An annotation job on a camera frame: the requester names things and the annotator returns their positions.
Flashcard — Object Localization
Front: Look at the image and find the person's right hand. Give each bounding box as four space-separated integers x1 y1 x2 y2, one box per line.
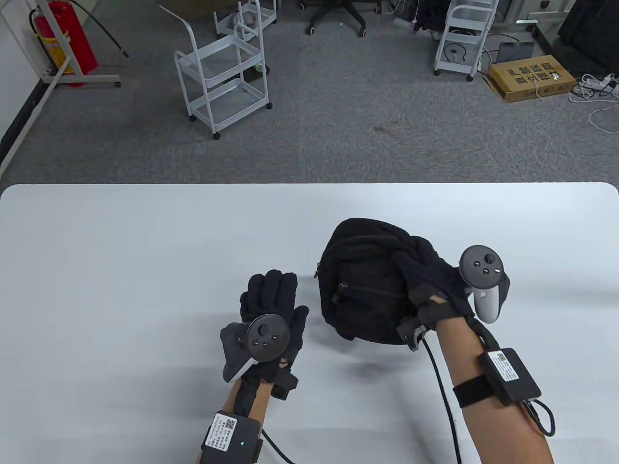
392 236 478 328

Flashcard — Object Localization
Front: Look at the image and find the person's left hand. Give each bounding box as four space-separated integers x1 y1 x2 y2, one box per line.
239 269 310 387

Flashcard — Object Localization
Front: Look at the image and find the black backpack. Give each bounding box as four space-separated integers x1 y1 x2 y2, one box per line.
314 218 466 346

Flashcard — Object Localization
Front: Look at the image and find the black right forearm sensor box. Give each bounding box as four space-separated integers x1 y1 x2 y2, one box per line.
453 348 543 410

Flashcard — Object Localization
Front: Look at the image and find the person's right forearm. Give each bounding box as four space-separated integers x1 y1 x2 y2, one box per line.
433 312 555 464

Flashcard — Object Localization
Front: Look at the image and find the black left forearm sensor box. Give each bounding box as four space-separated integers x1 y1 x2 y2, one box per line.
200 410 265 464

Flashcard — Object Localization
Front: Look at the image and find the printed cardboard box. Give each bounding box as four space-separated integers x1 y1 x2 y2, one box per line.
482 54 578 104

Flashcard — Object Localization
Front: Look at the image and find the black left hand controller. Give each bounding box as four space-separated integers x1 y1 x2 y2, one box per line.
220 314 292 384

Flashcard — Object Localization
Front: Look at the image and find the black hand controller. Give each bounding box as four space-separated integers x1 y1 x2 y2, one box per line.
220 314 292 384
458 245 511 324

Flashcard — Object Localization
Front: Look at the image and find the black right hand controller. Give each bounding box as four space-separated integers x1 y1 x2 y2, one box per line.
458 245 511 324

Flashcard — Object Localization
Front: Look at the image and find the large white utility cart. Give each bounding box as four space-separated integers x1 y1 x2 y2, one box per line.
160 5 273 141

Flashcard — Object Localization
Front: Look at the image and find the black flat laptop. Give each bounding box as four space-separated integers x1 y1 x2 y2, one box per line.
497 41 536 65

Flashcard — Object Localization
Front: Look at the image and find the tall white utility cart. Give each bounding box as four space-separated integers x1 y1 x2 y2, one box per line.
433 0 500 82

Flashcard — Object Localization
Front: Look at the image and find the white power strip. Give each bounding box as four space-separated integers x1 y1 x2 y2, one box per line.
579 73 619 95

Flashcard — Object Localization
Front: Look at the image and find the small white utility cart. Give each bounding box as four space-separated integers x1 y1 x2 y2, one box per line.
214 0 280 42

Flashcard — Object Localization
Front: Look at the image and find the black office chair base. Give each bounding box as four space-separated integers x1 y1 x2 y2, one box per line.
297 0 383 38

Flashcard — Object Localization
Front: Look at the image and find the black equipment case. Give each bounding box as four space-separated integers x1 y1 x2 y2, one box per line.
532 0 619 74

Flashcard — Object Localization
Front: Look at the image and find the red fire extinguisher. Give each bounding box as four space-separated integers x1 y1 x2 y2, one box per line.
29 0 130 88

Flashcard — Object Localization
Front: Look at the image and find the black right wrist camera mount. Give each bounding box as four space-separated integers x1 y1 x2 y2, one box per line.
396 316 429 352

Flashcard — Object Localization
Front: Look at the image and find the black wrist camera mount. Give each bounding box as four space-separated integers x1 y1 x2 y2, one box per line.
272 369 299 401
396 316 429 352

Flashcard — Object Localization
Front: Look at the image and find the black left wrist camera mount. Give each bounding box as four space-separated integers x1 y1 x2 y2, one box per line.
272 369 299 401

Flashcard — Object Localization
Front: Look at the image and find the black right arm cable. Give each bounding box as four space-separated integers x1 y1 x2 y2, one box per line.
422 337 461 464

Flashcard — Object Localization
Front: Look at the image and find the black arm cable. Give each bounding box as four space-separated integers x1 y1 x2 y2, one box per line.
422 337 461 464
260 429 296 464

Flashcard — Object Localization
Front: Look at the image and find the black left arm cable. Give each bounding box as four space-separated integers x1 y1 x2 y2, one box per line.
260 429 296 464

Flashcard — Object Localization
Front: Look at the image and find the short looped black cable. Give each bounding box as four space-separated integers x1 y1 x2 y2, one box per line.
521 398 557 438

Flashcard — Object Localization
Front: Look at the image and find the white cable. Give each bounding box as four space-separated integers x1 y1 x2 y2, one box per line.
568 72 619 134

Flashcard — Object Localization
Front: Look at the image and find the black cable bundle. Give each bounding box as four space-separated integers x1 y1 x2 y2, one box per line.
394 0 451 32

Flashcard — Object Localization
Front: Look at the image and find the white metal stand frame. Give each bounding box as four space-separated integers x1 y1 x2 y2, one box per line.
0 0 122 174

